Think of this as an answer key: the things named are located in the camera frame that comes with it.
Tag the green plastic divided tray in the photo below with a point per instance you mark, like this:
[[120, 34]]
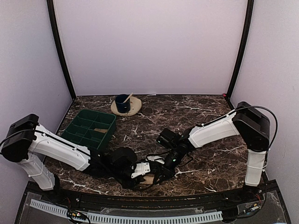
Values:
[[80, 131]]

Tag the wooden stick in cup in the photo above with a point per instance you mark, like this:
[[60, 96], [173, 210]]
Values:
[[128, 97]]

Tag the striped brown red sock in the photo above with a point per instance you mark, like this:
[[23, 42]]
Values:
[[147, 179]]

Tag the black frame post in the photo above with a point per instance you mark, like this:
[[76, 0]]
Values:
[[59, 48], [241, 50]]

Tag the black front rail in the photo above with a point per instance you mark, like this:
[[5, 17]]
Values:
[[94, 201]]

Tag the tan sock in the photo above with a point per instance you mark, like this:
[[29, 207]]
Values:
[[101, 130]]

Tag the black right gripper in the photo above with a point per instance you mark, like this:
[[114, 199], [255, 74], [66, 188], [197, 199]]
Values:
[[167, 173]]

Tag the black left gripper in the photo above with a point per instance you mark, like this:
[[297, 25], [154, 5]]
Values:
[[126, 185]]

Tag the dark blue cup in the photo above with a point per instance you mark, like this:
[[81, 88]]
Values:
[[121, 105]]

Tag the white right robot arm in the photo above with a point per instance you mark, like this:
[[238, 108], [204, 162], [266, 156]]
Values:
[[245, 120]]

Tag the black left frame post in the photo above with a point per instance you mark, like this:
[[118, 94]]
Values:
[[59, 48]]

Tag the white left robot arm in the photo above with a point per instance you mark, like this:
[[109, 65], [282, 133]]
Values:
[[26, 139]]

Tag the black right frame post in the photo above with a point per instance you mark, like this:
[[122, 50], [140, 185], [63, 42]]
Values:
[[241, 50]]

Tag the white slotted cable duct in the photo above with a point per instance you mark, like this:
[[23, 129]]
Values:
[[114, 216]]

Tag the small circuit board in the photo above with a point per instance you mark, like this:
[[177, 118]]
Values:
[[76, 215]]

